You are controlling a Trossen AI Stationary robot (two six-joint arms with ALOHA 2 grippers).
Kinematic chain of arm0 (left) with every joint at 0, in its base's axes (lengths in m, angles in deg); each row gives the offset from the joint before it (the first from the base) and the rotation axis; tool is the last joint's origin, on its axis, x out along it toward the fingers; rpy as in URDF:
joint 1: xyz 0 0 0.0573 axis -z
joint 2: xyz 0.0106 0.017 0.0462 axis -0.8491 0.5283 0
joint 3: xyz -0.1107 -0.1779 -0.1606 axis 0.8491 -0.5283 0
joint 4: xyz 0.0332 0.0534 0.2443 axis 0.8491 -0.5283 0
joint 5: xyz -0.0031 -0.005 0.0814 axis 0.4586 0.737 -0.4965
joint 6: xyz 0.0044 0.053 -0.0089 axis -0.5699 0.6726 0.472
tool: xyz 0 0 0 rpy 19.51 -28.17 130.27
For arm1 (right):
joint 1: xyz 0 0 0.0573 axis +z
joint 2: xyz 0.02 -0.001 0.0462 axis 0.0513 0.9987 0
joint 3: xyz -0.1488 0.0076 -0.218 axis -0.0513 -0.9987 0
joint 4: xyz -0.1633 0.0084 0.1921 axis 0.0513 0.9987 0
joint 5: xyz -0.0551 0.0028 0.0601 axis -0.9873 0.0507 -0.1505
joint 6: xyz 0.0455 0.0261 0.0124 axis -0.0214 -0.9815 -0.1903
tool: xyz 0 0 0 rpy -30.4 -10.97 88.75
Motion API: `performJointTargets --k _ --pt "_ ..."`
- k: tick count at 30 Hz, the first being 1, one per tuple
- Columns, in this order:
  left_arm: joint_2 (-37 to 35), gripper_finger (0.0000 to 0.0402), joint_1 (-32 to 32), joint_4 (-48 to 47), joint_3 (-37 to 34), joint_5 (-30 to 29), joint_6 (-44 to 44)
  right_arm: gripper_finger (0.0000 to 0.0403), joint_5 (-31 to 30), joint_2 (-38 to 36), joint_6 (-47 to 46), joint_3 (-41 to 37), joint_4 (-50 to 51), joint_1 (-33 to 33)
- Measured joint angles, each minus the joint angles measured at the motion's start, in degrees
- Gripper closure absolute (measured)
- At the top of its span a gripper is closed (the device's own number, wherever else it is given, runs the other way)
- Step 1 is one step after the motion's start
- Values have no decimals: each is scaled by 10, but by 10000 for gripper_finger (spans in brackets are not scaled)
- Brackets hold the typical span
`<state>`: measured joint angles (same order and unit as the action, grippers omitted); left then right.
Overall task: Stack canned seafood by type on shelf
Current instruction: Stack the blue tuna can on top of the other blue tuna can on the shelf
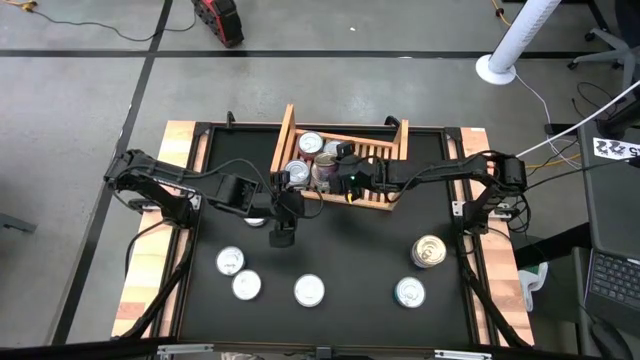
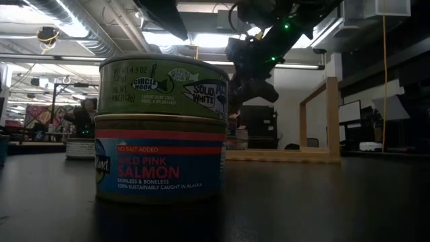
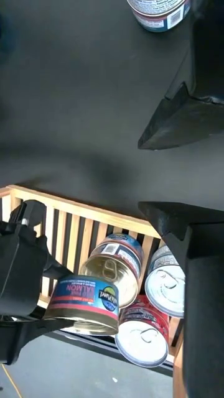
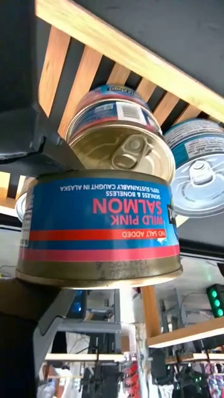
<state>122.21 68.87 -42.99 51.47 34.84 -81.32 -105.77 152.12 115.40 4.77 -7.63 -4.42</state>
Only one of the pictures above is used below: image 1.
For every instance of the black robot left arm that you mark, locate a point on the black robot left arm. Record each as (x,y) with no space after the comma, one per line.
(165,177)

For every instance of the red tuna can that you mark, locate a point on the red tuna can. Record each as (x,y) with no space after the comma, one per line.
(310,142)

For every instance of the dark grey desk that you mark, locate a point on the dark grey desk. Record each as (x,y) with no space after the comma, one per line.
(607,210)

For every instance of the wooden slatted shelf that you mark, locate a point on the wooden slatted shelf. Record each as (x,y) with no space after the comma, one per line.
(380,200)

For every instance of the black clamp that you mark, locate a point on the black clamp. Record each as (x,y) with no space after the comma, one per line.
(230,119)
(392,121)

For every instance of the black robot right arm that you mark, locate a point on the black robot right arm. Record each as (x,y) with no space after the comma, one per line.
(440,172)

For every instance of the wooden table side board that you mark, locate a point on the wooden table side board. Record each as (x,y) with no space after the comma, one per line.
(505,260)
(150,260)

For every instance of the silver metal bracket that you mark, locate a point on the silver metal bracket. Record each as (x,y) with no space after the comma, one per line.
(462,355)
(185,349)

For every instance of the grey metal leg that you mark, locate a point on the grey metal leg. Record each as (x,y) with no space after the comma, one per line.
(17,223)

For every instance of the white printed label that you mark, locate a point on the white printed label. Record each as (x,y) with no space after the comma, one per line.
(612,148)

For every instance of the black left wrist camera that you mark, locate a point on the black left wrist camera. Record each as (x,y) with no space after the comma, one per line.
(281,180)

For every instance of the teal label tuna can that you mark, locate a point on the teal label tuna can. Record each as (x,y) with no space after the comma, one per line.
(299,172)
(410,292)
(246,284)
(230,260)
(255,223)

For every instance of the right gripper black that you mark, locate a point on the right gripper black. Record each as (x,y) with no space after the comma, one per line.
(362,177)

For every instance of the white pole round base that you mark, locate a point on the white pole round base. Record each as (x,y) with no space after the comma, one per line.
(520,35)

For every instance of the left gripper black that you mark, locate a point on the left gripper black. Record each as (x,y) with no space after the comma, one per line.
(289,207)

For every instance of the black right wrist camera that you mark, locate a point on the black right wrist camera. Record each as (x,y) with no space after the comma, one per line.
(346,151)

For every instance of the grey office chair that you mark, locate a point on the grey office chair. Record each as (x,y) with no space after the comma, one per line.
(617,47)

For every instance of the green white label tuna can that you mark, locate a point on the green white label tuna can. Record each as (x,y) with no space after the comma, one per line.
(331,147)

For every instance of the white plastic bag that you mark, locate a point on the white plastic bag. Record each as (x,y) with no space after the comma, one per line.
(532,285)

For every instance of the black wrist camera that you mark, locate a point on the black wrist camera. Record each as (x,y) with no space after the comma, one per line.
(281,180)
(346,151)

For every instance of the black computer mouse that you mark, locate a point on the black computer mouse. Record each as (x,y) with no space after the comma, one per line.
(610,342)

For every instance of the dark laptop keyboard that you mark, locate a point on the dark laptop keyboard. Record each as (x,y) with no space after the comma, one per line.
(615,280)

